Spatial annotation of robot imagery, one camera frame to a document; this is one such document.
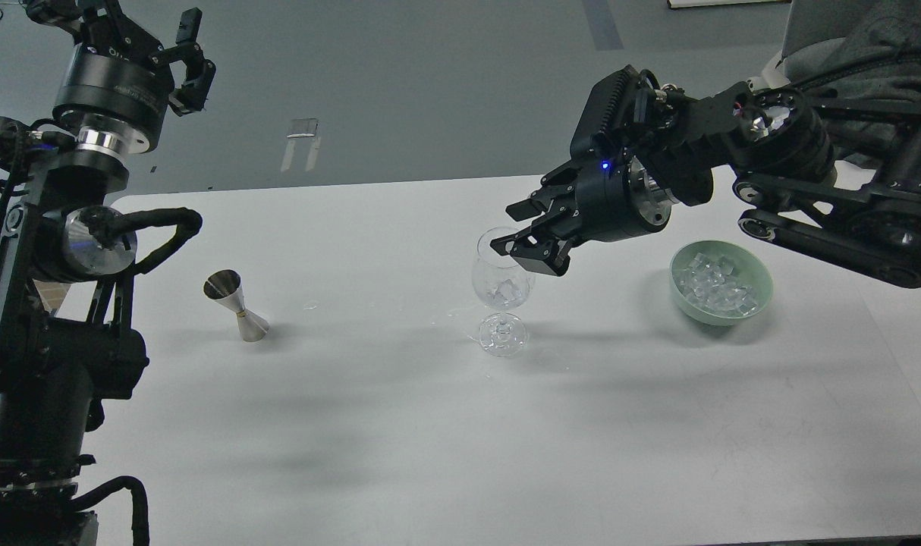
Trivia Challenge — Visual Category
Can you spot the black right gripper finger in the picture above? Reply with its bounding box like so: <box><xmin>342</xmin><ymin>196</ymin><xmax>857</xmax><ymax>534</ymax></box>
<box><xmin>489</xmin><ymin>215</ymin><xmax>575</xmax><ymax>277</ymax></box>
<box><xmin>505</xmin><ymin>163</ymin><xmax>582</xmax><ymax>224</ymax></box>

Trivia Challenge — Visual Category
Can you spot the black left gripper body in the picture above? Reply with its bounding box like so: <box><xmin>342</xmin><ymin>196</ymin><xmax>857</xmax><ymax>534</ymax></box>
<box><xmin>52</xmin><ymin>45</ymin><xmax>174</xmax><ymax>153</ymax></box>

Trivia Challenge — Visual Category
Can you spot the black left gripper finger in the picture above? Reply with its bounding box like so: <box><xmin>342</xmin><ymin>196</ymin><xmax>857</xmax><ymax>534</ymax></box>
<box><xmin>156</xmin><ymin>8</ymin><xmax>215</xmax><ymax>115</ymax></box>
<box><xmin>24</xmin><ymin>1</ymin><xmax>162</xmax><ymax>64</ymax></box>

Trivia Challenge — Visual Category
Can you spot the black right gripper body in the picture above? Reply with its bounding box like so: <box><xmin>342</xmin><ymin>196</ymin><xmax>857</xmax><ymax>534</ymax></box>
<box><xmin>560</xmin><ymin>155</ymin><xmax>672</xmax><ymax>245</ymax></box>

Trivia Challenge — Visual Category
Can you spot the clear ice cube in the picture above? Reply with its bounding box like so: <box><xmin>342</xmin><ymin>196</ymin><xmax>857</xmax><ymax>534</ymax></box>
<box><xmin>492</xmin><ymin>279</ymin><xmax>526</xmax><ymax>306</ymax></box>

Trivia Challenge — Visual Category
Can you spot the steel cocktail jigger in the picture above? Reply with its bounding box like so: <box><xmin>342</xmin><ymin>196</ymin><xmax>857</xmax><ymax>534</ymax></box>
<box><xmin>203</xmin><ymin>269</ymin><xmax>270</xmax><ymax>343</ymax></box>

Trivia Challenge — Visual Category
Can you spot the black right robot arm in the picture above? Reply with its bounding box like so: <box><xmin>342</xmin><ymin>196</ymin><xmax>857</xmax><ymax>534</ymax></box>
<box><xmin>489</xmin><ymin>66</ymin><xmax>921</xmax><ymax>289</ymax></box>

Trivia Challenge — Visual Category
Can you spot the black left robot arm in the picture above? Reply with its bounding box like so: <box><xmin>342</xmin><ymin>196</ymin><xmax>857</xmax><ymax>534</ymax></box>
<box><xmin>0</xmin><ymin>1</ymin><xmax>215</xmax><ymax>545</ymax></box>

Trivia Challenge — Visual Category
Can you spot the clear wine glass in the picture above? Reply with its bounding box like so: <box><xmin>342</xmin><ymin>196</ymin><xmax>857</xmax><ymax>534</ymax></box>
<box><xmin>471</xmin><ymin>227</ymin><xmax>536</xmax><ymax>357</ymax></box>

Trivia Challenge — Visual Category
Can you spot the green bowl of ice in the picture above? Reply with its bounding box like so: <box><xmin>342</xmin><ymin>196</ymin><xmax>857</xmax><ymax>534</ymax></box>
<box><xmin>668</xmin><ymin>240</ymin><xmax>774</xmax><ymax>326</ymax></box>

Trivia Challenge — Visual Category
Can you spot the grey floor plate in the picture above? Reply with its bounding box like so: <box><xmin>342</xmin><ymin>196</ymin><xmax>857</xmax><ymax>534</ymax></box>
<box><xmin>286</xmin><ymin>118</ymin><xmax>319</xmax><ymax>140</ymax></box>

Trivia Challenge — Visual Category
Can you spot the white office chair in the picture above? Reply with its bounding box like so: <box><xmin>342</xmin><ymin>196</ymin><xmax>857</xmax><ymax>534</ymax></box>
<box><xmin>747</xmin><ymin>51</ymin><xmax>791</xmax><ymax>94</ymax></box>

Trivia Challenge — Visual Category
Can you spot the person in grey sweater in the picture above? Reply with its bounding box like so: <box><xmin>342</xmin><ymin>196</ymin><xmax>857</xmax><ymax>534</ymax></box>
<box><xmin>779</xmin><ymin>0</ymin><xmax>921</xmax><ymax>164</ymax></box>

